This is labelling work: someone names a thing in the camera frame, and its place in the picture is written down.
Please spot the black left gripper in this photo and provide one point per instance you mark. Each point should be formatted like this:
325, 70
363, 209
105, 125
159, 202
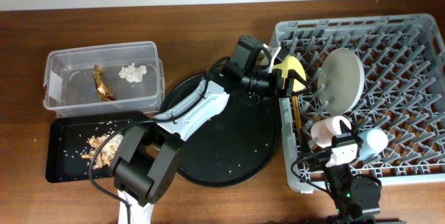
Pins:
277, 83

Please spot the wooden chopstick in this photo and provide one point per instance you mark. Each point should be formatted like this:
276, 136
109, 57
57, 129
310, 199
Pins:
298, 112
295, 112

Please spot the yellow bowl with food scraps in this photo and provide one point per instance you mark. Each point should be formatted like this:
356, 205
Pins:
292, 64

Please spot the white round plate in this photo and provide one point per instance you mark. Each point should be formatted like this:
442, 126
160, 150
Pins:
342, 75

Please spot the light blue plastic cup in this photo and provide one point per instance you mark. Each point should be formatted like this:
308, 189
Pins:
374, 141

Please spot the white tissue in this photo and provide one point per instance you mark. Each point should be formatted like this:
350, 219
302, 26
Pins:
133, 74

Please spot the gold foil wrapper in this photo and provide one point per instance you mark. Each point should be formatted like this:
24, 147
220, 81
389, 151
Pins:
103, 91

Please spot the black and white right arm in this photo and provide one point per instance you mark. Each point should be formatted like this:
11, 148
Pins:
356, 197

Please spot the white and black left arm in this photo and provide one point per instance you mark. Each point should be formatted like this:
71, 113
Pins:
147, 158

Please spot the grey plastic dishwasher rack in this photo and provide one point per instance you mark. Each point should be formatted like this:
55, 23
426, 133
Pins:
403, 59

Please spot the round black tray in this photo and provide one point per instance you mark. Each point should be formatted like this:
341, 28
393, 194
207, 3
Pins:
233, 146

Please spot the clear plastic bin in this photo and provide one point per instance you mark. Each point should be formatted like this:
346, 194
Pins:
70, 87

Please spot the pile of food scraps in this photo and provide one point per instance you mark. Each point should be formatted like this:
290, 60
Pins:
106, 154

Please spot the black rectangular tray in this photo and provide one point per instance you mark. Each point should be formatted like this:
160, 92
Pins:
69, 141

